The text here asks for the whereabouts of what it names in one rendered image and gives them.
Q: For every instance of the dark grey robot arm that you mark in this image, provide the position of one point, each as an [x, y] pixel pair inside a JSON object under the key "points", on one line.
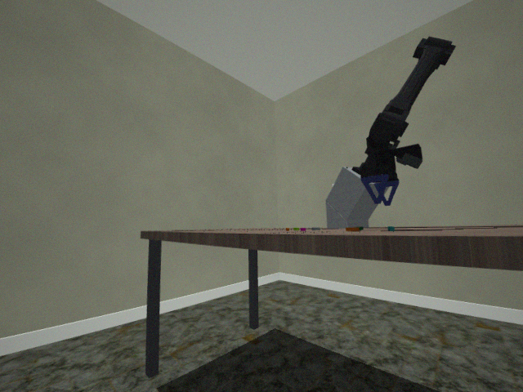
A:
{"points": [[434, 52]]}

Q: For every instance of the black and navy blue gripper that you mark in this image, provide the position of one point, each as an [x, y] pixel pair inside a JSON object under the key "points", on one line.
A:
{"points": [[390, 179]]}

